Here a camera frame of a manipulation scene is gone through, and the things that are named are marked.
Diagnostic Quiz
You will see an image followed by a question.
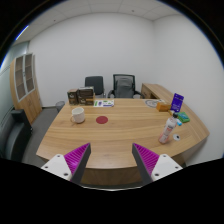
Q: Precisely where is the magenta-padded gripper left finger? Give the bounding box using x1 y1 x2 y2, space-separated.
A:
40 142 92 185

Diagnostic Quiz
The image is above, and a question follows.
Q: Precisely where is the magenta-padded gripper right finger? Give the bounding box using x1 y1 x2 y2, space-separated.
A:
131 142 184 186

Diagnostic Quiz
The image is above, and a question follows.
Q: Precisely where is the clear drink bottle black cap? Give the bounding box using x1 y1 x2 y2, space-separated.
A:
158 112 180 145

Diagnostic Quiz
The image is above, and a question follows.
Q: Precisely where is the white ceramic mug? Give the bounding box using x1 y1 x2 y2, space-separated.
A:
69 106 86 125

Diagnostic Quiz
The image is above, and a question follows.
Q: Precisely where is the flat round red coaster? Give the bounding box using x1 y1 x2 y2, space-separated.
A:
95 115 110 125

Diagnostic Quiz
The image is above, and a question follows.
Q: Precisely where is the green flat box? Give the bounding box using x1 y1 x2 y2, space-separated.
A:
176 111 191 124

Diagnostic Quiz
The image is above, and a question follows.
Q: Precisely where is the grey waste bin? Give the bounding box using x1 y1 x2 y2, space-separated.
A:
54 100 66 113

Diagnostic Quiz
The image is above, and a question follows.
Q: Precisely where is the round grey disc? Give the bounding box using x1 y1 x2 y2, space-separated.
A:
144 98 165 109

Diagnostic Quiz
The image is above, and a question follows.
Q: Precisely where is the brown box with orange label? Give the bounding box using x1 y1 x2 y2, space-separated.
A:
77 95 97 107

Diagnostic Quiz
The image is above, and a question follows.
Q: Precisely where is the tall dark brown box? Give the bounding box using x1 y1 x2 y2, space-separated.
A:
67 88 80 106

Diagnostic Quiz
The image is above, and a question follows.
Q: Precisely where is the white printed leaflet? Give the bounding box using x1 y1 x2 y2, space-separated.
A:
93 99 115 108

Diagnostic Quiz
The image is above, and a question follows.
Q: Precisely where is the black leather sofa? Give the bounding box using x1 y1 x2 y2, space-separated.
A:
0 108 34 161

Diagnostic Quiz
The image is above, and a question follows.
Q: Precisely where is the purple standing card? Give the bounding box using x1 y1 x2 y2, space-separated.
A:
170 92 185 113

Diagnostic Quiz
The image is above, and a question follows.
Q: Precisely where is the dark brown flat box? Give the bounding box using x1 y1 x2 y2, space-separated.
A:
77 86 95 98

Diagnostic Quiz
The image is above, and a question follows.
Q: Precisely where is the wooden side desk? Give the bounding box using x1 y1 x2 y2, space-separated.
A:
140 82 175 104

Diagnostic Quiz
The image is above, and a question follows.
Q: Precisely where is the wooden cabinet with glass doors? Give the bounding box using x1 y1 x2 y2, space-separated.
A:
9 52 43 125

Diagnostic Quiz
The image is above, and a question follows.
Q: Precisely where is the grey mesh office chair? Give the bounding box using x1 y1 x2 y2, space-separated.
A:
107 73 146 100

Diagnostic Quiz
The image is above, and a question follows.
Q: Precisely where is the black office chair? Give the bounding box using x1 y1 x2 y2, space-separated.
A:
84 75 106 99

